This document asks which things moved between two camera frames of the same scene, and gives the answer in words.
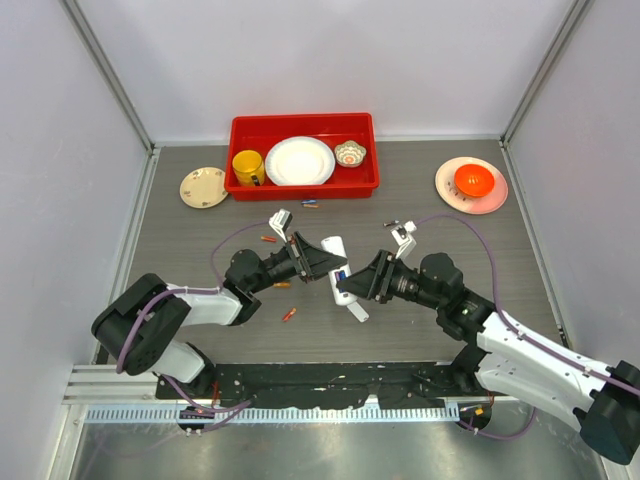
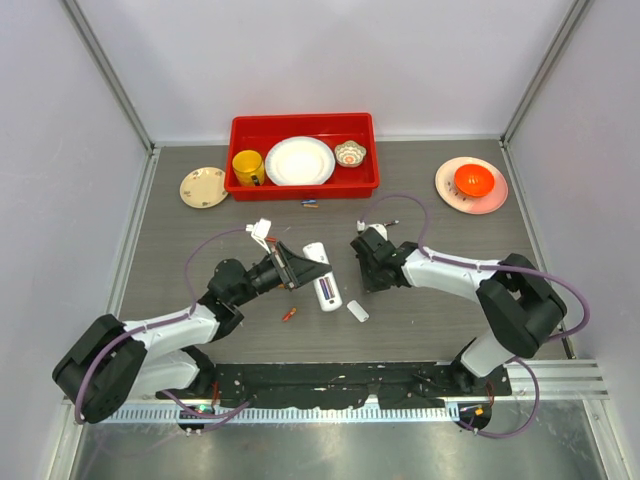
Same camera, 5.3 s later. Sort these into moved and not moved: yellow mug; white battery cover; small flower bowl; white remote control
Moved: white remote control
Not moved: yellow mug; small flower bowl; white battery cover
